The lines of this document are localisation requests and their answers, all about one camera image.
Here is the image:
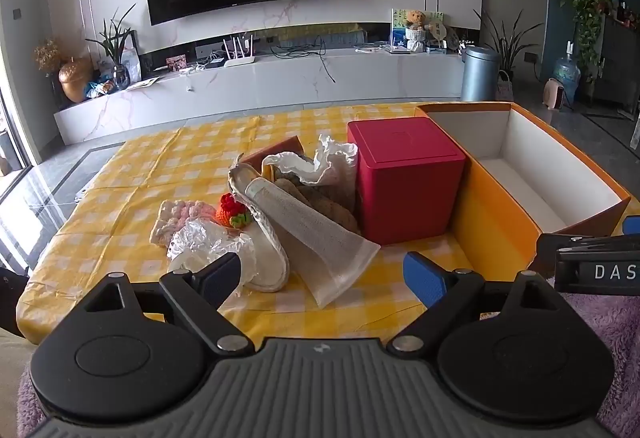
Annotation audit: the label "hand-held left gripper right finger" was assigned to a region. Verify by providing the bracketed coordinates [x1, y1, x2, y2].
[386, 251, 566, 354]

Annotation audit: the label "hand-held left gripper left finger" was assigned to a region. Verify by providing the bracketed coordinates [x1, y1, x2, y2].
[77, 252, 256, 354]

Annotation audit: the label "white plastic bag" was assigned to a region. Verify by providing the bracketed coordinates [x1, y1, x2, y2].
[167, 218, 256, 286]

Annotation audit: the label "white disposable slipper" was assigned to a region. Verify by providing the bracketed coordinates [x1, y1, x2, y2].
[228, 155, 291, 293]

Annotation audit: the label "crochet strawberry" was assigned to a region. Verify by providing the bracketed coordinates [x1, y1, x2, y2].
[216, 193, 253, 229]

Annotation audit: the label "pink and white crochet piece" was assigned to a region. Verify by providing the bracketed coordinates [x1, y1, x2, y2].
[151, 199, 221, 251]

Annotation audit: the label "orange cardboard box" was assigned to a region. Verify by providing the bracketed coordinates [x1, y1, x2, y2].
[415, 102, 632, 269]

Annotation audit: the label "white mesh bag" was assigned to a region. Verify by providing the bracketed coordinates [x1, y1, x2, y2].
[247, 177, 382, 309]

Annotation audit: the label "beige fuzzy cloth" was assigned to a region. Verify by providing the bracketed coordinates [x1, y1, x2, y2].
[272, 177, 361, 234]

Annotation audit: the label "brown sponge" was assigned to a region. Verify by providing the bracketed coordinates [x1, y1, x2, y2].
[242, 135, 302, 179]

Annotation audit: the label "white ruffled disposable cloth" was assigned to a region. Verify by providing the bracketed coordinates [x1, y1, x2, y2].
[262, 134, 360, 191]

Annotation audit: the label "purple fuzzy blanket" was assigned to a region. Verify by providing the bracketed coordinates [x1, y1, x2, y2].
[550, 268, 640, 438]

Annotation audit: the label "red square box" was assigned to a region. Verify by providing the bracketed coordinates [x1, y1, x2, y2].
[347, 117, 467, 245]

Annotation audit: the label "yellow checkered tablecloth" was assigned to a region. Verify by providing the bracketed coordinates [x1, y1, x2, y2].
[16, 102, 551, 344]

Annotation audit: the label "pink space heater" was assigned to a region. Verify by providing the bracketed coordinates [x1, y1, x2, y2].
[543, 77, 566, 110]

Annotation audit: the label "dark grey cabinet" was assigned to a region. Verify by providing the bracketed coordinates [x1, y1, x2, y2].
[595, 13, 640, 106]

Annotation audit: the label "blue water bottle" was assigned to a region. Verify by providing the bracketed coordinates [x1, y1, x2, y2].
[554, 41, 582, 94]

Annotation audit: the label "woven basket bag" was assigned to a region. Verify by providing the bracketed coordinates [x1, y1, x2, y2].
[496, 71, 515, 102]

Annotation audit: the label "grey metal trash can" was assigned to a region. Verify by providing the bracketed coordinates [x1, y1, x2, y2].
[460, 46, 501, 102]

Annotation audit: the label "white marble television cabinet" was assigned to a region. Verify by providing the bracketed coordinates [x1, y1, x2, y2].
[54, 46, 466, 146]

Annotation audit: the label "long-leaf potted plant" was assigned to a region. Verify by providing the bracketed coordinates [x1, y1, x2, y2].
[472, 8, 543, 79]

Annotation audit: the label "black object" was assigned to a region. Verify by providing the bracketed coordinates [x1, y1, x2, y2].
[0, 268, 31, 334]

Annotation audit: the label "trailing vine plant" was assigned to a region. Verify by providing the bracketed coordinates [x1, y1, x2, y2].
[492, 0, 617, 84]

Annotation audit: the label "white router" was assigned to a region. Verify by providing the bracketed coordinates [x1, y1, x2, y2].
[222, 32, 257, 68]

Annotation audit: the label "gold acorn vase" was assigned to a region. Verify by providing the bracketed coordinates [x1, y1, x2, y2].
[58, 57, 95, 103]

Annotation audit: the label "teddy bear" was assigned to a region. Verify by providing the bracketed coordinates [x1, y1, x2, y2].
[404, 10, 427, 52]

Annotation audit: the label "green plant in glass vase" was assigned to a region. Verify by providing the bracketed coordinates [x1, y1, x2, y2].
[85, 3, 137, 89]

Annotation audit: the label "dried flowers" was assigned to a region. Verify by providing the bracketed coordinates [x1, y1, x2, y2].
[34, 40, 63, 74]

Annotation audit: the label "black cables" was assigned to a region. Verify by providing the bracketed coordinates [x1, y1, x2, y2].
[270, 36, 336, 84]

